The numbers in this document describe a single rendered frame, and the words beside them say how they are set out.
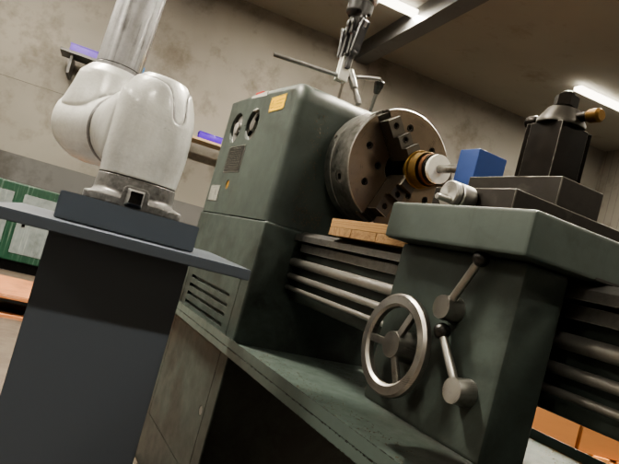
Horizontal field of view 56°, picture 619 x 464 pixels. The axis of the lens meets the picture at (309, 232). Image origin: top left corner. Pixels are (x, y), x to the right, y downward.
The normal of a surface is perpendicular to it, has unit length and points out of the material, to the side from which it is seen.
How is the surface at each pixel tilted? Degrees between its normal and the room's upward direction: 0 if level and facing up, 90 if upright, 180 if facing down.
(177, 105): 70
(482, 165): 90
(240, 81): 90
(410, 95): 90
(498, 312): 90
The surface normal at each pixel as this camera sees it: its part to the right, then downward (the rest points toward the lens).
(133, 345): 0.33, 0.04
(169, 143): 0.72, 0.13
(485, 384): -0.85, -0.26
